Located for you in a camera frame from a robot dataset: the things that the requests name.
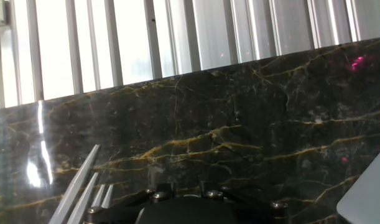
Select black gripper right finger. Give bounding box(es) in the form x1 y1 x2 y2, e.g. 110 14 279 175
187 183 289 224

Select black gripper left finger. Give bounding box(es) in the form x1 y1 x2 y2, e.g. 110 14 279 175
85 183 187 224

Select green pipette tip holder box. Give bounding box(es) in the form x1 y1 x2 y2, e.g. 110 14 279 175
336 147 380 224

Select black marble pattern mat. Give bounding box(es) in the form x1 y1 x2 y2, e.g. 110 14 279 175
0 36 380 224

